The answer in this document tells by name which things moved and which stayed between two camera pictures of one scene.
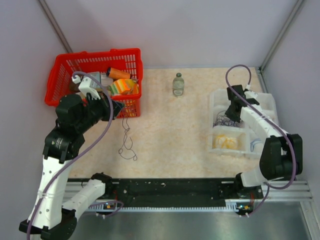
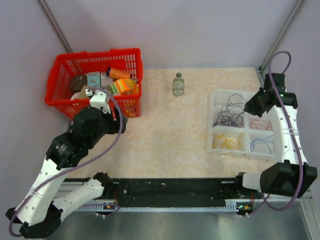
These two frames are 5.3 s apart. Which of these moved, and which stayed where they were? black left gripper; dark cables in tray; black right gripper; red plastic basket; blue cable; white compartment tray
Moved: black right gripper; black left gripper
Stayed: blue cable; dark cables in tray; red plastic basket; white compartment tray
